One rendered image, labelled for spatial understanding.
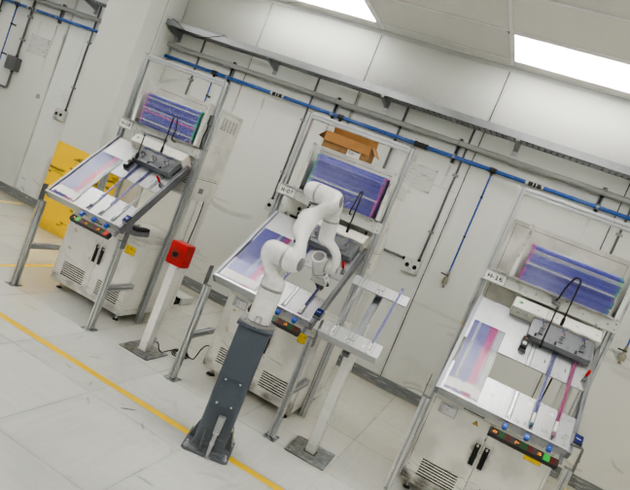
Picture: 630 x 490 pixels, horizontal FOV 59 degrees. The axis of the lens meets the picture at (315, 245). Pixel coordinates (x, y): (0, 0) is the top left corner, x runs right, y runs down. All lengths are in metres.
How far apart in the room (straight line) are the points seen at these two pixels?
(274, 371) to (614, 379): 2.73
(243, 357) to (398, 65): 3.35
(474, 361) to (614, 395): 2.07
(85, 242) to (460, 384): 2.84
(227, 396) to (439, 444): 1.29
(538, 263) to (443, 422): 1.05
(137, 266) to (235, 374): 1.56
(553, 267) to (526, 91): 2.11
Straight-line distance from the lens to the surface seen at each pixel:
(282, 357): 3.62
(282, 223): 3.76
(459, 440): 3.45
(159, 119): 4.36
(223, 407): 2.93
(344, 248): 3.52
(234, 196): 5.65
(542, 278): 3.43
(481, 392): 3.12
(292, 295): 3.33
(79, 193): 4.18
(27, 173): 7.38
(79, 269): 4.49
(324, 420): 3.35
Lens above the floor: 1.45
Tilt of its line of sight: 6 degrees down
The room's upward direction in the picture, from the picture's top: 22 degrees clockwise
